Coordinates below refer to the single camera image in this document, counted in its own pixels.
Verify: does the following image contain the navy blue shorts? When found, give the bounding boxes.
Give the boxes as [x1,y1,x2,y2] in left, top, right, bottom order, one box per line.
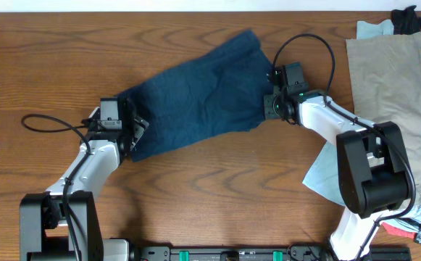
[121,30,272,162]

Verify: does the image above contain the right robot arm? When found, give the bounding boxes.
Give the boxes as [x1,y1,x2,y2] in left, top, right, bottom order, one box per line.
[263,84,416,260]

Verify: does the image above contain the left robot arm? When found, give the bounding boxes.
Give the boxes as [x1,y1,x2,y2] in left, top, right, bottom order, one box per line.
[19,97,149,260]

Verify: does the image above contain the light blue cloth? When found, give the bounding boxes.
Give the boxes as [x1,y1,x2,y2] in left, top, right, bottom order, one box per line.
[302,142,345,207]

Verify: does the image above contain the light blue garment top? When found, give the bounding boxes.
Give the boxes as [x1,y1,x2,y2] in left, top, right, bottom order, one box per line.
[356,20,394,40]

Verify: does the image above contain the khaki beige shorts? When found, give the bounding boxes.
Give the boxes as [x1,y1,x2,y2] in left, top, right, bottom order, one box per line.
[346,32,421,204]

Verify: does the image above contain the black garment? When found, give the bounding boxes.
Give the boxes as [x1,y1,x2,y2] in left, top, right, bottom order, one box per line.
[391,5,421,35]

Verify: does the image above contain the red garment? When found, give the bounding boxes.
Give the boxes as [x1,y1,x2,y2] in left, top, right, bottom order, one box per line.
[381,223,416,239]

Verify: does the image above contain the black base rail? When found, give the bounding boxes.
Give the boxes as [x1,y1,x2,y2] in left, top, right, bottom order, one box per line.
[103,238,412,261]

